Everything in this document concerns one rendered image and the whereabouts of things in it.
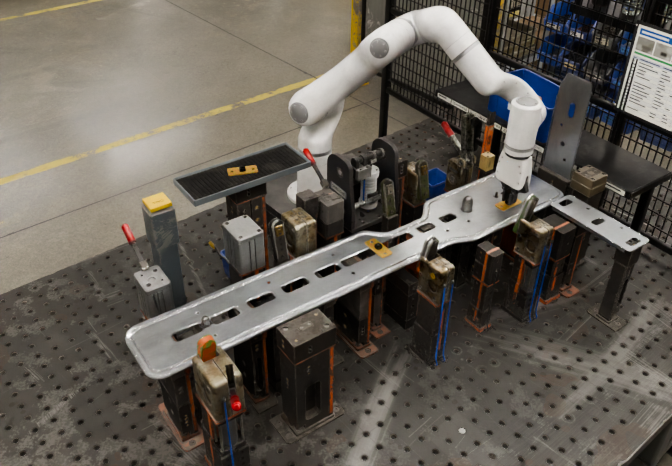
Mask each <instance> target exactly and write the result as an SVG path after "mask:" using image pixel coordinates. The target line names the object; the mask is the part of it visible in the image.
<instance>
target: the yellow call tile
mask: <svg viewBox="0 0 672 466"><path fill-rule="evenodd" d="M142 202H143V203H144V204H145V206H146V207H147V208H148V209H149V210H150V212H155V211H158V210H160V209H163V208H166V207H169V206H172V202H171V201H170V200H169V199H168V197H167V196H166V195H165V194H164V193H163V192H161V193H158V194H155V195H152V196H149V197H146V198H143V199H142Z"/></svg>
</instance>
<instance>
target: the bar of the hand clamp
mask: <svg viewBox="0 0 672 466"><path fill-rule="evenodd" d="M460 118H461V158H463V159H465V161H466V166H465V168H467V164H469V165H471V166H472V165H473V151H474V126H477V125H478V123H479V118H478V117H474V114H472V113H470V112H469V113H466V114H463V115H461V117H460ZM467 155H468V157H469V158H470V162H469V163H467Z"/></svg>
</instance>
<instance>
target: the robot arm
mask: <svg viewBox="0 0 672 466"><path fill-rule="evenodd" d="M423 43H437V44H439V45H440V46H441V48H442V49H443V50H444V51H445V53H446V54H447V55H448V56H449V58H450V59H451V60H452V61H453V63H454V64H455V65H456V66H457V68H458V69H459V70H460V71H461V73H462V74H463V75H464V76H465V77H466V79H467V80H468V81H469V82H470V84H471V85H472V86H473V87H474V89H475V90H476V91H477V92H478V93H479V94H481V95H483V96H490V95H497V96H500V97H502V98H504V99H505V100H506V101H508V102H509V103H510V104H511V108H510V114H509V120H508V126H507V132H506V137H505V140H504V149H503V150H502V152H501V155H500V157H499V160H498V164H497V168H496V174H495V175H496V177H497V178H498V179H499V180H500V182H501V184H502V189H503V194H502V201H503V202H504V201H505V200H507V199H508V205H512V204H514V203H516V201H517V196H518V193H528V192H529V189H528V186H529V183H530V179H531V173H532V156H531V155H532V154H533V150H534V145H535V140H536V135H537V131H538V128H539V126H540V125H541V124H542V122H543V121H544V120H545V118H546V114H547V113H546V108H545V106H544V104H543V102H542V101H541V99H540V98H539V97H538V95H537V94H536V93H535V92H534V90H533V89H532V88H531V87H530V86H529V85H528V84H527V83H526V82H525V81H524V80H522V79H521V78H519V77H517V76H515V75H512V74H509V73H506V72H504V71H502V70H501V69H500V68H499V67H498V66H497V64H496V63H495V62H494V60H493V59H492V58H491V56H490V55H489V54H488V52H487V51H486V50H485V48H484V47H483V46H482V45H481V43H480V42H479V41H478V39H477V38H476V37H475V36H474V34H473V33H472V32H471V31H470V29H469V28H468V27H467V25H466V24H465V23H464V22H463V20H462V19H461V18H460V17H459V15H458V14H457V13H456V12H455V11H453V10H452V9H450V8H448V7H445V6H434V7H429V8H425V9H421V10H414V11H411V12H408V13H406V14H403V15H401V16H399V17H397V18H395V19H394V20H392V21H390V22H388V23H386V24H385V25H383V26H381V27H380V28H378V29H376V30H375V31H374V32H372V33H371V34H370V35H369V36H367V37H366V38H365V39H364V40H363V41H362V42H361V43H360V45H359V46H358V47H357V48H356V49H355V50H354V51H353V52H352V53H351V54H349V55H348V56H347V57H346V58H345V59H343V60H342V61H341V62H340V63H339V64H337V65H336V66H335V67H333V68H332V69H331V70H329V71H328V72H327V73H325V74H324V75H322V76H321V77H319V78H318V79H317V80H315V81H314V82H312V83H311V84H309V85H308V86H306V87H304V88H303V89H301V90H299V91H298V92H297V93H295V94H294V95H293V97H292V98H291V100H290V102H289V108H288V109H289V114H290V116H291V118H292V120H293V121H294V122H296V123H297V124H299V125H302V128H301V130H300V132H299V135H298V152H300V153H301V154H302V155H304V153H303V149H304V148H308V149H309V151H310V152H311V154H312V156H313V158H314V159H315V161H316V165H317V167H318V169H319V171H320V172H321V174H322V176H323V178H324V179H327V159H328V157H329V155H331V154H332V137H333V134H334V131H335V129H336V127H337V125H338V122H339V120H340V117H341V114H342V111H343V108H344V101H345V98H346V97H347V96H349V95H350V94H351V93H353V92H354V91H355V90H357V89H358V88H359V87H361V86H362V85H363V84H364V83H366V82H367V81H368V80H370V79H371V78H372V77H374V76H375V75H376V74H377V73H378V72H379V71H380V70H382V69H383V68H384V67H385V66H386V65H388V64H389V63H390V62H392V61H393V60H394V59H396V58H397V57H399V56H400V55H402V54H403V53H405V52H406V51H408V50H409V49H411V48H413V47H415V46H417V45H420V44H423ZM304 156H305V155H304ZM511 187H512V188H511ZM307 189H311V190H312V191H313V192H316V191H319V190H322V189H323V188H322V187H321V185H320V179H319V177H318V175H317V174H316V172H315V170H314V169H313V167H312V166H311V167H309V168H306V169H303V170H300V171H298V172H297V181H295V182H293V183H292V184H291V185H290V186H289V187H288V190H287V195H288V197H289V199H290V200H291V201H292V202H293V203H295V204H296V194H297V193H299V192H302V191H304V190H307ZM511 191H512V192H511Z"/></svg>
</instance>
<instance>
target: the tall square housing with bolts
mask: <svg viewBox="0 0 672 466"><path fill-rule="evenodd" d="M222 227H223V236H224V246H225V256H226V258H227V259H228V261H229V262H230V264H229V272H230V282H231V285H232V284H234V283H237V282H239V281H241V280H244V279H246V278H249V277H251V276H253V275H256V274H258V273H261V272H263V268H265V267H266V264H265V248H264V232H263V230H262V229H261V228H260V227H259V226H258V225H257V224H256V223H255V222H254V221H253V220H252V219H251V218H250V217H249V216H248V215H243V216H240V217H237V218H234V219H232V220H229V221H226V222H224V223H223V224H222ZM265 299H267V298H266V297H265V295H263V296H261V297H259V298H256V299H254V300H252V301H250V303H251V304H252V305H253V307H254V308H256V306H255V303H258V302H260V301H262V300H265Z"/></svg>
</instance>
